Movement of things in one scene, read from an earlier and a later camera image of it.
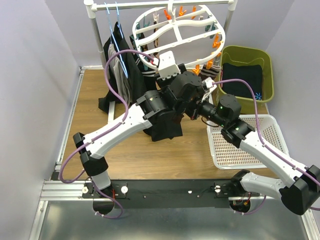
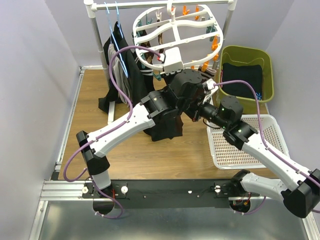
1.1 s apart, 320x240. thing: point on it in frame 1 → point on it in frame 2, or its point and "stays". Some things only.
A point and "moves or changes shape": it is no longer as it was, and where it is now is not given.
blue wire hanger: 121,34 stays
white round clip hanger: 173,36 stays
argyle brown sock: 144,48 → 149,55
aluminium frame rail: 54,189 stays
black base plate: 170,194 stays
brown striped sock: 212,72 moves or changes shape
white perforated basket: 225,155 stays
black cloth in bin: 251,74 stays
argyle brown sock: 156,42 → 160,39
